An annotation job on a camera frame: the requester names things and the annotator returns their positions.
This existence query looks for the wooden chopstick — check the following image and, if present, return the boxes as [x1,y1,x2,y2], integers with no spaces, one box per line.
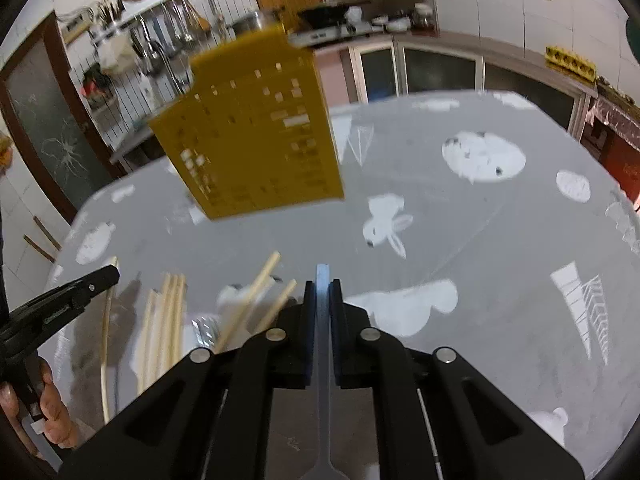
[171,274,186,365]
[146,273,171,386]
[214,252,281,354]
[157,274,178,377]
[137,289,155,394]
[254,280,297,334]

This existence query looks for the pale curved chopstick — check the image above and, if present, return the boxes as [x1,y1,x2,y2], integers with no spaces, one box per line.
[100,285,115,425]

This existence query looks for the blue handled utensil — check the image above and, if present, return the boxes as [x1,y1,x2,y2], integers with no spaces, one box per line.
[302,263,347,480]

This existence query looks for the kitchen counter cabinets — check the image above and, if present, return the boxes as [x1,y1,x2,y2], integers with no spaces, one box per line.
[314,32,598,139]

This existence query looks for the person's left hand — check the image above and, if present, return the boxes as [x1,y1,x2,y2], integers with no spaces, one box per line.
[1,358,79,457]

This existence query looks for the grey patterned tablecloth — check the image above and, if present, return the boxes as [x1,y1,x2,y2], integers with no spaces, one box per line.
[41,91,639,478]

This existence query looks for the yellow perforated utensil holder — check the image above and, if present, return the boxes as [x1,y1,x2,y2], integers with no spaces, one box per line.
[149,26,344,220]

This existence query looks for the dark glass door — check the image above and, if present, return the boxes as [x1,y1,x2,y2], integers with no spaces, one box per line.
[1,13,125,222]

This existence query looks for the gas stove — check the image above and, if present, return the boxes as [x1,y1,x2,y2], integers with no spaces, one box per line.
[288,22,385,49]

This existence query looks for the hanging utensil rack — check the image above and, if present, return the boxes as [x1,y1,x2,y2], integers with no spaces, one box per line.
[91,0,212,73]

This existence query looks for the steel cooking pot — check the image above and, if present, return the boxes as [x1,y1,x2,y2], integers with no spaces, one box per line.
[231,10,281,37]

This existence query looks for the black wok pan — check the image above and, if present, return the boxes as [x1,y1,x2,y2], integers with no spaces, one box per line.
[297,3,350,29]

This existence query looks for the yellow egg tray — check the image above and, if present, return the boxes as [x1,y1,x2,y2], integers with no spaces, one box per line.
[544,46,598,82]

